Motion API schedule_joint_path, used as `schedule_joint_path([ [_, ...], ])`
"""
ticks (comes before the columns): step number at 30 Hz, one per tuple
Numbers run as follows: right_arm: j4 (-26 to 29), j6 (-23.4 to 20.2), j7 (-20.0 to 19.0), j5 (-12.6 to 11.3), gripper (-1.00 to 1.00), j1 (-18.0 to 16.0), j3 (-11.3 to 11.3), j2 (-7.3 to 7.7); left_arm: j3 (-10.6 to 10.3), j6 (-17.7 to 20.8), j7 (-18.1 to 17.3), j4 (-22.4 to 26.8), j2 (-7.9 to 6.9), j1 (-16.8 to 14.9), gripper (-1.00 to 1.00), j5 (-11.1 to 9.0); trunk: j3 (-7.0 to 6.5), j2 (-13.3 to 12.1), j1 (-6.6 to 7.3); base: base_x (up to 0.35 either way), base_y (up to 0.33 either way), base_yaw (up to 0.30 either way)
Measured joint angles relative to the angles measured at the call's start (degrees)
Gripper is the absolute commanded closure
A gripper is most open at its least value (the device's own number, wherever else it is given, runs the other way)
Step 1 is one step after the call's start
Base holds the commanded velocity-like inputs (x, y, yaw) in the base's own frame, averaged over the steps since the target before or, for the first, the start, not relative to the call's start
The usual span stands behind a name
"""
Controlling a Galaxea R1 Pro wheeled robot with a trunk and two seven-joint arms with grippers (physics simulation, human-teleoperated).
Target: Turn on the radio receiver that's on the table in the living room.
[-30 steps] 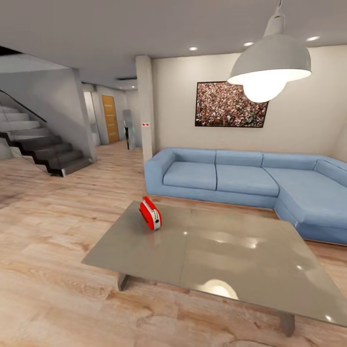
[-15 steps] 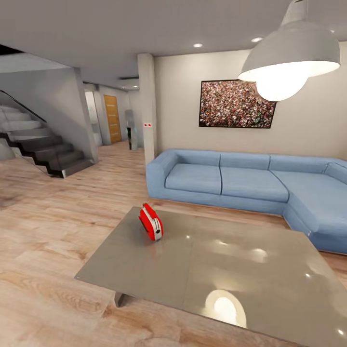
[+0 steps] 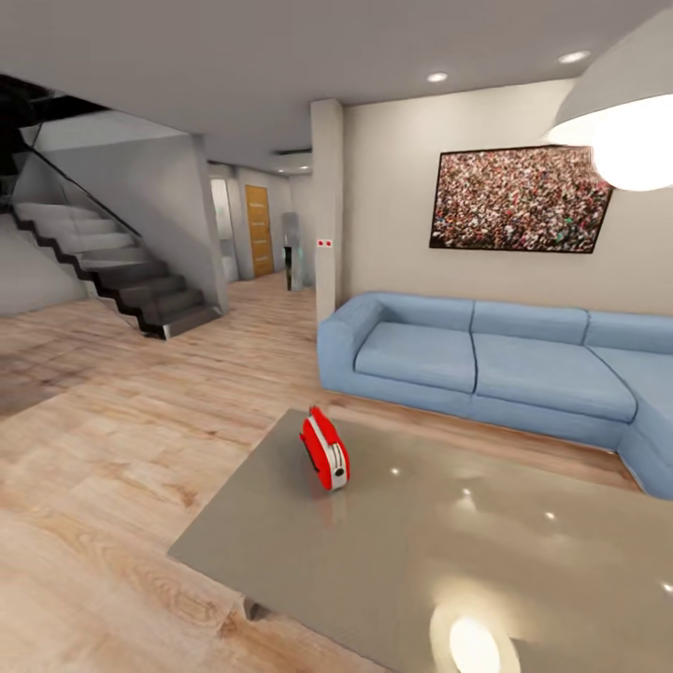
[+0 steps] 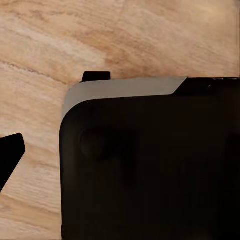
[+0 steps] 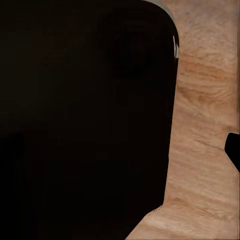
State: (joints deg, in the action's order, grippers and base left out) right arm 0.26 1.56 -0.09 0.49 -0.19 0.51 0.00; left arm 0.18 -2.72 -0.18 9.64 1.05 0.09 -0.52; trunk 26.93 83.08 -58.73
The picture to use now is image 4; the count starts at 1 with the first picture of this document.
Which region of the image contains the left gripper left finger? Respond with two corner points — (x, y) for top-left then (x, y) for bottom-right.
(0, 133), (26, 192)

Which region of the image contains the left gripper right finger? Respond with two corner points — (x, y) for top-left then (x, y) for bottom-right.
(224, 132), (240, 172)

